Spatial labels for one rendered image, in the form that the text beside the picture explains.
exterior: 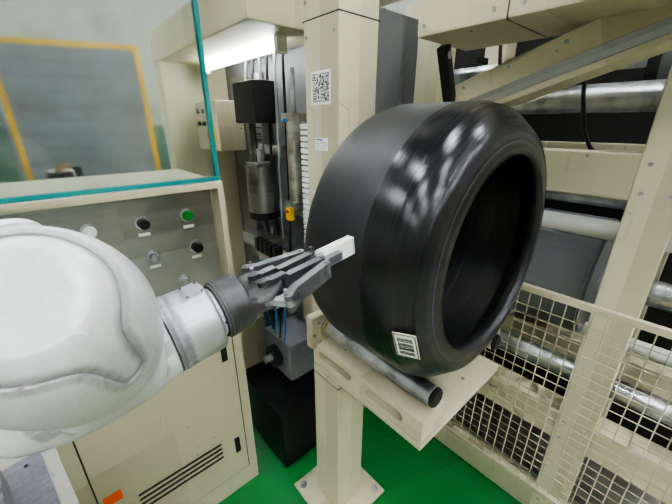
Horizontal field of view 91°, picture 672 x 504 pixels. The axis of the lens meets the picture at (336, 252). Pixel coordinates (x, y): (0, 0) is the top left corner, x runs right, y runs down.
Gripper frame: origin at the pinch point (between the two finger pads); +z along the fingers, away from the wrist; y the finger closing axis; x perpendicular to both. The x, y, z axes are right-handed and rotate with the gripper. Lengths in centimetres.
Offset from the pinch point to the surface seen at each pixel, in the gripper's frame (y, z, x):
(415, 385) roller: -6.8, 11.6, 34.4
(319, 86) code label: 32.7, 27.1, -23.8
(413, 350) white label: -11.5, 4.6, 16.7
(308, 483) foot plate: 42, 4, 125
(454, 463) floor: 6, 58, 133
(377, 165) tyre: 0.8, 11.5, -11.0
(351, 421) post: 26, 18, 84
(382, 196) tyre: -3.1, 8.1, -7.3
